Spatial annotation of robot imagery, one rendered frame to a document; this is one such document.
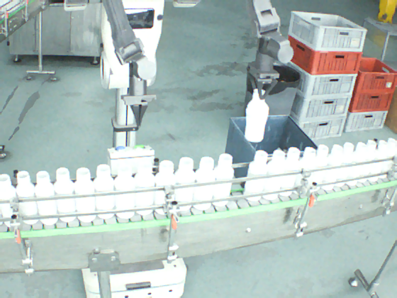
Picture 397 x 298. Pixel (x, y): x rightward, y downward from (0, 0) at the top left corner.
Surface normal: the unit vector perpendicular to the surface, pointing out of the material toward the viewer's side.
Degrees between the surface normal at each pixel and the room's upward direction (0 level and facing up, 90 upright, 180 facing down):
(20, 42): 91
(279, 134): 90
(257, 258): 0
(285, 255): 0
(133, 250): 90
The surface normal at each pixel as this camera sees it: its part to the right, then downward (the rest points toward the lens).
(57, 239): 0.31, 0.54
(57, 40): 0.00, 0.54
